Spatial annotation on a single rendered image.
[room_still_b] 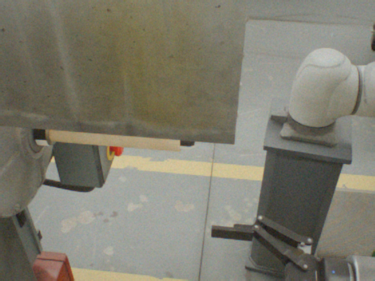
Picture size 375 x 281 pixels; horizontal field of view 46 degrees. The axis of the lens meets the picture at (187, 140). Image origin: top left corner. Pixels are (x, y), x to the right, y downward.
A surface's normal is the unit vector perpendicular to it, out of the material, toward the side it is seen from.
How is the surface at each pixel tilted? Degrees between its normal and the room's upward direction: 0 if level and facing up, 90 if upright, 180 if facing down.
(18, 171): 94
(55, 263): 0
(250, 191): 0
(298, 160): 90
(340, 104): 91
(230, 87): 90
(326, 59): 6
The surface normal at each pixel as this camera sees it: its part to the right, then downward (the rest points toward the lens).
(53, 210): 0.00, -0.76
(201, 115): -0.12, 0.65
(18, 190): 0.97, 0.22
